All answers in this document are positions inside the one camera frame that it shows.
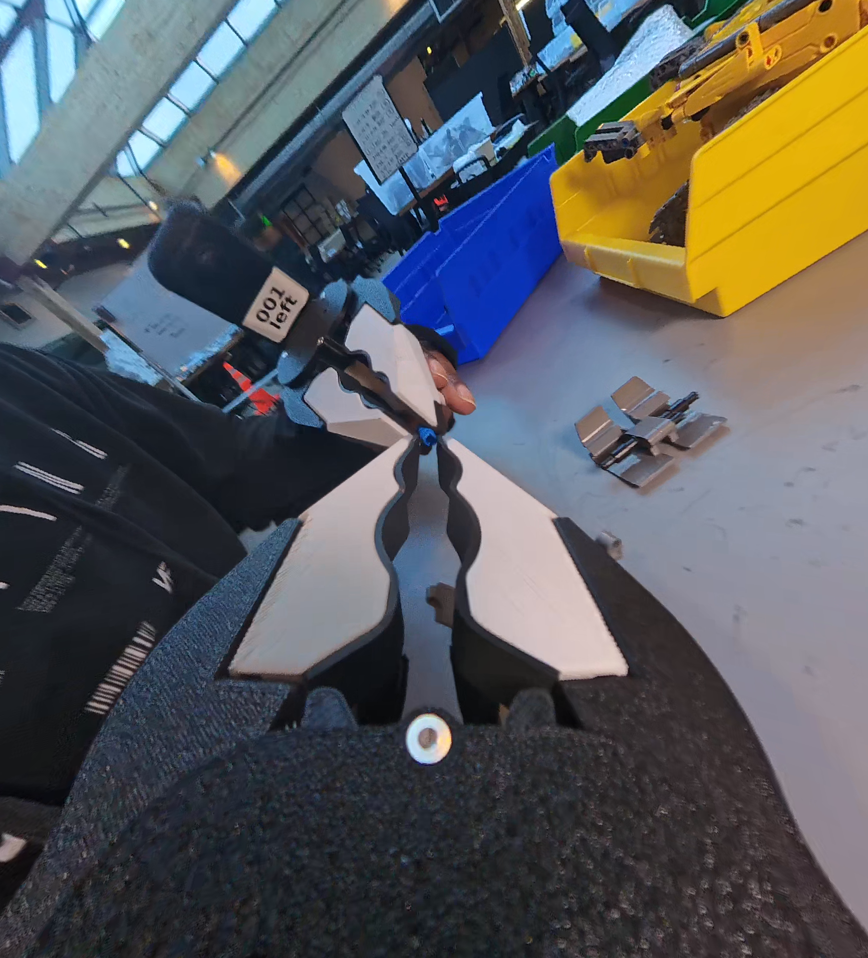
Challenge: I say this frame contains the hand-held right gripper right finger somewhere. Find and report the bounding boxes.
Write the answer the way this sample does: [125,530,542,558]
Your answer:
[436,436,629,725]

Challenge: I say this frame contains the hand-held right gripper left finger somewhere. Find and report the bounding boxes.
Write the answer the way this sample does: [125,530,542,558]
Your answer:
[228,436,417,725]

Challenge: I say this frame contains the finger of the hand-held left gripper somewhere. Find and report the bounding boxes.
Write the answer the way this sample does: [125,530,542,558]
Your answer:
[302,369,414,450]
[344,303,451,434]

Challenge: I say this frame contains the grey hinged panel piece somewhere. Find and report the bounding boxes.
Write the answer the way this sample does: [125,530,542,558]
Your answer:
[426,531,624,628]

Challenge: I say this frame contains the blue plastic bin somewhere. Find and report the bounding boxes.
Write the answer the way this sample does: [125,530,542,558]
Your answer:
[381,144,564,366]

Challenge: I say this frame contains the person's left forearm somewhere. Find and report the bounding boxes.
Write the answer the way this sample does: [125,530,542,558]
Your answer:
[0,333,405,534]

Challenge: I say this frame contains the grey desk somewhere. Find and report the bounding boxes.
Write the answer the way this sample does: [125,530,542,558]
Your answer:
[239,202,868,958]

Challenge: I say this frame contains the person's left hand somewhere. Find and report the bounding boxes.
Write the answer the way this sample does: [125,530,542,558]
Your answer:
[425,348,477,435]

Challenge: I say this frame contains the orange traffic cone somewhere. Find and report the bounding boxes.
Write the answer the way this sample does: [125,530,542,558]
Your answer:
[223,361,279,417]

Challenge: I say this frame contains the grey brick panel assembly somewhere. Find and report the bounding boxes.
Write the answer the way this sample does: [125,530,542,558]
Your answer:
[575,376,728,489]

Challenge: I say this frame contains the whiteboard on stand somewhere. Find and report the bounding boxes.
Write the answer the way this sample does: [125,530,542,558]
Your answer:
[341,75,421,235]

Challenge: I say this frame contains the clear plastic bin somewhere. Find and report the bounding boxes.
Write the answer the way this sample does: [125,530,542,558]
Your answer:
[419,101,496,181]

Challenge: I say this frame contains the green plastic bin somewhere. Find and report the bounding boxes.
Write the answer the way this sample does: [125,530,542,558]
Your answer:
[527,71,663,164]

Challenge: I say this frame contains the person's black hoodie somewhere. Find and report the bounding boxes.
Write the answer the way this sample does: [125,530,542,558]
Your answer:
[0,449,248,958]

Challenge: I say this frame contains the white bubble wrap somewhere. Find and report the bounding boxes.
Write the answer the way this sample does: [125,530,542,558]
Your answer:
[565,6,697,127]

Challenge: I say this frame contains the yellow plastic bin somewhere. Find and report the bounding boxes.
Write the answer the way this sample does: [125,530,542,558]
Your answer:
[550,0,868,319]

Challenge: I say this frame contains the yellow tracked toy robot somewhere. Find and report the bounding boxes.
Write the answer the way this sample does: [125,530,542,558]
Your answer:
[582,0,868,248]

